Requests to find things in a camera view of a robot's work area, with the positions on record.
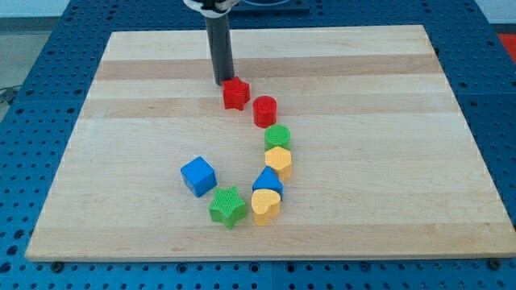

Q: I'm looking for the green cylinder block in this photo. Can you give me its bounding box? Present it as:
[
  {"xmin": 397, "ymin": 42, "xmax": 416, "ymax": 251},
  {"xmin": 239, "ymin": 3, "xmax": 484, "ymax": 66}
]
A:
[{"xmin": 264, "ymin": 124, "xmax": 291, "ymax": 151}]

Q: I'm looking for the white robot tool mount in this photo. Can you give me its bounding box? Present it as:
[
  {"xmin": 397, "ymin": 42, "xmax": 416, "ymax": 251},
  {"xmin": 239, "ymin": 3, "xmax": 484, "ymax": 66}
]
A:
[{"xmin": 183, "ymin": 0, "xmax": 240, "ymax": 19}]

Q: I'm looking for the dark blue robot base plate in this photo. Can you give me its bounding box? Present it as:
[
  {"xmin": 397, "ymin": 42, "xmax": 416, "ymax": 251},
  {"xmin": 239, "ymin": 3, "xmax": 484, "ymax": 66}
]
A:
[{"xmin": 231, "ymin": 0, "xmax": 311, "ymax": 14}]

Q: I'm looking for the red cylinder block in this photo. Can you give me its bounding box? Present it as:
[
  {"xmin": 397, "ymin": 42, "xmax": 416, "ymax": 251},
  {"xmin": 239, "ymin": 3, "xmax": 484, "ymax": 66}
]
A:
[{"xmin": 252, "ymin": 96, "xmax": 277, "ymax": 128}]

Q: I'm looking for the light wooden board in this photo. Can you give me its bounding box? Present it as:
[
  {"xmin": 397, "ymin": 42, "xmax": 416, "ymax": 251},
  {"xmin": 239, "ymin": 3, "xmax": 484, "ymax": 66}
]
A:
[{"xmin": 26, "ymin": 26, "xmax": 515, "ymax": 262}]

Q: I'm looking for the blue triangle block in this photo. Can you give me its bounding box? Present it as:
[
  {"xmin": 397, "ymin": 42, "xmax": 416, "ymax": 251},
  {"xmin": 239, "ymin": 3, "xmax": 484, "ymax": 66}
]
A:
[{"xmin": 252, "ymin": 166, "xmax": 284, "ymax": 199}]

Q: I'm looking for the red star block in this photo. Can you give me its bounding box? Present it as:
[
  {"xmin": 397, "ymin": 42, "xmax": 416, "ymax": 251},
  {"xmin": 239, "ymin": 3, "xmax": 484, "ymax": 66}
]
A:
[{"xmin": 222, "ymin": 77, "xmax": 251, "ymax": 110}]

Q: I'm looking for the yellow heart block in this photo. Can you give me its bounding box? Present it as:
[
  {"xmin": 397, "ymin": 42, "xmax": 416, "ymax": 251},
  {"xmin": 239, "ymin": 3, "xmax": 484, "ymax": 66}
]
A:
[{"xmin": 252, "ymin": 188, "xmax": 281, "ymax": 226}]

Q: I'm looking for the green star block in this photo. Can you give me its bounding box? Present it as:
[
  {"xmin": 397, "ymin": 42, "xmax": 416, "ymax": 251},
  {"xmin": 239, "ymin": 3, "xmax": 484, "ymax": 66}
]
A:
[{"xmin": 209, "ymin": 186, "xmax": 247, "ymax": 230}]

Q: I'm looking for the blue cube block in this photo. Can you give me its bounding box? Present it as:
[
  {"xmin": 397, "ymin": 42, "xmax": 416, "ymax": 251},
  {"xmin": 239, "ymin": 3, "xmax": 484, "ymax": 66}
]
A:
[{"xmin": 181, "ymin": 156, "xmax": 218, "ymax": 197}]

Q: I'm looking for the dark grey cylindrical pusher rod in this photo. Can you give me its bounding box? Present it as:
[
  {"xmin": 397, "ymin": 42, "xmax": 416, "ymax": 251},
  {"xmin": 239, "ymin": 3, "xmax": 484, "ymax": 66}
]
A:
[{"xmin": 206, "ymin": 14, "xmax": 235, "ymax": 85}]

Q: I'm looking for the yellow hexagon block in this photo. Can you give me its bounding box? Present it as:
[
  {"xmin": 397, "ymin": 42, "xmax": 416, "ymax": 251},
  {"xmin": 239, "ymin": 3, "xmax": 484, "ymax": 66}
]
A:
[{"xmin": 264, "ymin": 147, "xmax": 292, "ymax": 181}]

